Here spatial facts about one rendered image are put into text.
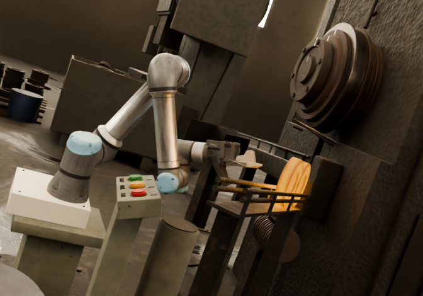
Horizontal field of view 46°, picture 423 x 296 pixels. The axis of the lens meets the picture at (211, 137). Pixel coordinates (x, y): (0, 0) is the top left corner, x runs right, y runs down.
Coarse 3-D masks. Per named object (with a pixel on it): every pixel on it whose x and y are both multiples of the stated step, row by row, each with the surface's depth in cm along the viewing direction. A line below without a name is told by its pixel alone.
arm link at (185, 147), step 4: (180, 140) 185; (184, 140) 185; (188, 140) 185; (180, 144) 183; (184, 144) 183; (188, 144) 182; (192, 144) 182; (180, 148) 182; (184, 148) 182; (188, 148) 181; (180, 152) 182; (184, 152) 182; (188, 152) 181; (180, 156) 183; (184, 156) 182; (188, 156) 182; (180, 160) 183; (184, 160) 183; (188, 160) 183
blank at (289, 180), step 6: (288, 162) 149; (294, 162) 149; (300, 162) 151; (288, 168) 148; (294, 168) 148; (300, 168) 154; (282, 174) 147; (288, 174) 147; (294, 174) 149; (300, 174) 158; (282, 180) 147; (288, 180) 146; (294, 180) 157; (276, 186) 148; (282, 186) 147; (288, 186) 147; (294, 186) 156; (294, 192) 159; (288, 198) 154; (276, 204) 153; (282, 204) 150
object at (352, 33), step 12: (348, 24) 206; (348, 36) 203; (360, 36) 201; (360, 48) 195; (360, 60) 194; (348, 72) 193; (360, 72) 193; (348, 84) 192; (360, 84) 194; (336, 96) 197; (348, 96) 194; (336, 108) 197; (348, 108) 197; (300, 120) 222; (312, 120) 211; (324, 120) 201; (336, 120) 202
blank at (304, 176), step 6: (306, 162) 167; (306, 168) 164; (306, 174) 168; (300, 180) 162; (306, 180) 172; (300, 186) 171; (300, 192) 170; (294, 198) 163; (288, 204) 166; (294, 204) 167
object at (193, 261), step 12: (192, 120) 263; (192, 132) 265; (204, 132) 272; (216, 132) 275; (228, 132) 269; (240, 144) 255; (204, 168) 260; (204, 180) 259; (204, 192) 260; (192, 204) 262; (204, 204) 263; (192, 216) 261; (192, 264) 261
